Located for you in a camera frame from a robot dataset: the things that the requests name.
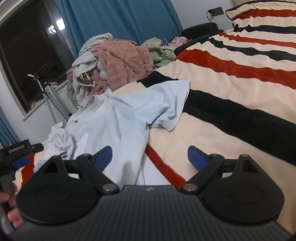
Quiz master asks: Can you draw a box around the white t-shirt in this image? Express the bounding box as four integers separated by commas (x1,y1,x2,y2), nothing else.
35,80,190,187

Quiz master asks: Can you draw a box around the person's left hand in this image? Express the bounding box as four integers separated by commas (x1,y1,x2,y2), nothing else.
0,183,23,228

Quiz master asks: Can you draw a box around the blue curtain left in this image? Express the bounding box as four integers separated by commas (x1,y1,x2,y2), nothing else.
0,108,20,147

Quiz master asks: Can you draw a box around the blue curtain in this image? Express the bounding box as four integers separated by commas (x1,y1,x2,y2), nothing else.
0,108,20,147
55,1,183,57

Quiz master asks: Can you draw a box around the striped bed blanket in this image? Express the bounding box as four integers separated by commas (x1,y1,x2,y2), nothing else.
12,27,296,235

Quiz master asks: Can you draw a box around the pink fluffy blanket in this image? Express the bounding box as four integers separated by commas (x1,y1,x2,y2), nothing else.
66,39,153,96

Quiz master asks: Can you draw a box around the dark window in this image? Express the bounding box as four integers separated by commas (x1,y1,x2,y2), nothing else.
1,1,74,113

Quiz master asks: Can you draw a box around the grey white garment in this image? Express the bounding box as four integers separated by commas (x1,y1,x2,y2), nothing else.
72,33,113,109

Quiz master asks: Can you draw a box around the light green garment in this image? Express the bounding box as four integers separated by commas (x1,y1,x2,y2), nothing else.
142,37,176,69

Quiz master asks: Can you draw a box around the small pink garment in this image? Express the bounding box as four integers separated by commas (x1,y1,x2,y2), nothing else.
168,37,188,48

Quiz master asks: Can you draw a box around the black armchair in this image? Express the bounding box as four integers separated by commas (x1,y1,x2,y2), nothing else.
174,22,224,56

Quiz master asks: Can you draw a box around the blue curtain right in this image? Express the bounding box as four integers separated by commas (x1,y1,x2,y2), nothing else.
55,1,183,57

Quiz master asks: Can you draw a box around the striped pillow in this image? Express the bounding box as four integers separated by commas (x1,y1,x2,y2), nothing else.
226,1,295,27

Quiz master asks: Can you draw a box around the black wall socket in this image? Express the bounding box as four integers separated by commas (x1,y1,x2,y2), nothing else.
206,6,224,22

